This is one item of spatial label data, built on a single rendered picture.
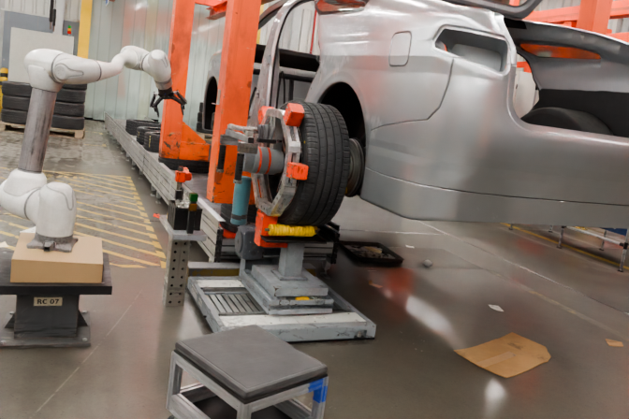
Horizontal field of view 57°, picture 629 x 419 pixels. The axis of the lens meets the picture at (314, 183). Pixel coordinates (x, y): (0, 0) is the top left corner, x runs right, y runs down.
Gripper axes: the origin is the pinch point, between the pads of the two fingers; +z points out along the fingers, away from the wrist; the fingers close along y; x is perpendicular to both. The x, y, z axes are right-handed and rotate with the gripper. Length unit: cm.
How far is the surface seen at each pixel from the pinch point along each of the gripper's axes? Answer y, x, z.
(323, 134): -77, 53, -25
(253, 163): -42, 51, -8
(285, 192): -56, 72, -8
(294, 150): -62, 59, -23
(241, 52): -43, -26, -18
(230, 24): -39, -36, -30
